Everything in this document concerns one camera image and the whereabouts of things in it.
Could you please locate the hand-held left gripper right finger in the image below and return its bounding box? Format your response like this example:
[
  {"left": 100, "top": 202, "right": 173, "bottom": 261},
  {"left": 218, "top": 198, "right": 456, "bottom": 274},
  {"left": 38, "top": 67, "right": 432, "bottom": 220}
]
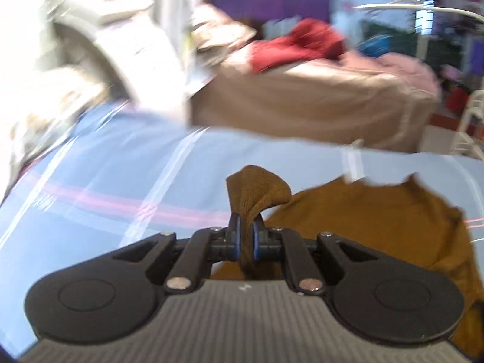
[{"left": 251, "top": 216, "right": 379, "bottom": 296}]

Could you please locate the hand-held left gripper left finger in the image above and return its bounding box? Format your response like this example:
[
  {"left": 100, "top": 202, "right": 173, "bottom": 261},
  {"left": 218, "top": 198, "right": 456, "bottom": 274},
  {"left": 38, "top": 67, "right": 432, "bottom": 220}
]
[{"left": 113, "top": 214, "right": 243, "bottom": 295}]

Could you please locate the brown knit sweater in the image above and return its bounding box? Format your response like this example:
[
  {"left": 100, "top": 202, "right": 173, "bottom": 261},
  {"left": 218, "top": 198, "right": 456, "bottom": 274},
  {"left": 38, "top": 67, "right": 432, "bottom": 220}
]
[{"left": 212, "top": 165, "right": 479, "bottom": 360}]

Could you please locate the blue plaid bed sheet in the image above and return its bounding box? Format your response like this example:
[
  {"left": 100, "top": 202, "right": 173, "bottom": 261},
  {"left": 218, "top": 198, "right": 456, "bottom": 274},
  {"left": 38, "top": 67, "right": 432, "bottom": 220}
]
[{"left": 0, "top": 100, "right": 484, "bottom": 356}]

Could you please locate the beige covered massage bed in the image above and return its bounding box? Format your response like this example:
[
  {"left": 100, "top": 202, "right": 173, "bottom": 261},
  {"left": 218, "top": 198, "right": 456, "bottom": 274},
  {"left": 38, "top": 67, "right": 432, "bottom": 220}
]
[{"left": 189, "top": 57, "right": 439, "bottom": 152}]

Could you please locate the red padded jacket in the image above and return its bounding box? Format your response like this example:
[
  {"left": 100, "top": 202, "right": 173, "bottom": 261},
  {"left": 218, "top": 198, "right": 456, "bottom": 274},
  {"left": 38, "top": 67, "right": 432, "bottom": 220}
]
[{"left": 247, "top": 19, "right": 346, "bottom": 74}]

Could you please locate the white beauty machine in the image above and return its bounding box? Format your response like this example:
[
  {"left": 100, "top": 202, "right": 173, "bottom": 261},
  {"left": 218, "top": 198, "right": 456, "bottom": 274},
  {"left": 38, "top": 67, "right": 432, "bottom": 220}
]
[{"left": 43, "top": 0, "right": 193, "bottom": 125}]

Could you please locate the crumpled beige blanket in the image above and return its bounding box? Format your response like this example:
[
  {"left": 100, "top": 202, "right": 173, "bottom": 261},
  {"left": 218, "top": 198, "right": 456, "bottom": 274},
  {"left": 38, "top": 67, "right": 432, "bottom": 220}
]
[{"left": 185, "top": 4, "right": 258, "bottom": 61}]

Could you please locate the floral beige quilt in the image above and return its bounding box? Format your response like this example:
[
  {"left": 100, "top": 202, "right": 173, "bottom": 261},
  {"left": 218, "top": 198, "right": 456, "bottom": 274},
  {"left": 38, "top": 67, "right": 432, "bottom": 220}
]
[{"left": 8, "top": 66, "right": 114, "bottom": 182}]

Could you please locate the pink blanket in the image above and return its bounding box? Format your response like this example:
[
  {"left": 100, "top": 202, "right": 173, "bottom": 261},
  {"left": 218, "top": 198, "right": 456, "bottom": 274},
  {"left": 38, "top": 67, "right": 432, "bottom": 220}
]
[{"left": 340, "top": 51, "right": 441, "bottom": 95}]

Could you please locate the blue bag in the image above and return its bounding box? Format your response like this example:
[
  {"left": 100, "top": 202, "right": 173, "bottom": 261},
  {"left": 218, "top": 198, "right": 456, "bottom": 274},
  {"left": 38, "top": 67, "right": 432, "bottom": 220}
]
[{"left": 357, "top": 34, "right": 394, "bottom": 57}]

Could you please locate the purple hanging towel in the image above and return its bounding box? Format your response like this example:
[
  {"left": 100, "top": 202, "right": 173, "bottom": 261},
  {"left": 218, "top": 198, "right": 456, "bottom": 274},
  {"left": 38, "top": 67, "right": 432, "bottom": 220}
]
[
  {"left": 250, "top": 0, "right": 292, "bottom": 19},
  {"left": 291, "top": 0, "right": 329, "bottom": 21},
  {"left": 212, "top": 0, "right": 250, "bottom": 19}
]

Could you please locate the white hanging garment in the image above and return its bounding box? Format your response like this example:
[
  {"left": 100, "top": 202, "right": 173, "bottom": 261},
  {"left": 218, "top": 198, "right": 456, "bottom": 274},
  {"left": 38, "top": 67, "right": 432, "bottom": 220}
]
[{"left": 155, "top": 0, "right": 201, "bottom": 95}]

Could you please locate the white trolley cart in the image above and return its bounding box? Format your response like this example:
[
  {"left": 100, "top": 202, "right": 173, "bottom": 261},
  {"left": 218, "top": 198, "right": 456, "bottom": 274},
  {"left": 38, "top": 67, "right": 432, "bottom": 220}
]
[{"left": 452, "top": 91, "right": 484, "bottom": 157}]

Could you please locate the red cup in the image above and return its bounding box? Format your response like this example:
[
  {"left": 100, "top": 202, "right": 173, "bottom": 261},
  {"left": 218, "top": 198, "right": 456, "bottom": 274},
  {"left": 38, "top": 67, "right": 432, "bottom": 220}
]
[{"left": 446, "top": 87, "right": 469, "bottom": 114}]

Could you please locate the white arched stand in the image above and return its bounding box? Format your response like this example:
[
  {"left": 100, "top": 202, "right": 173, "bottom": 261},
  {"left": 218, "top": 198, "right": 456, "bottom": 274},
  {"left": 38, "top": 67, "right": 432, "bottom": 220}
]
[{"left": 350, "top": 0, "right": 484, "bottom": 61}]

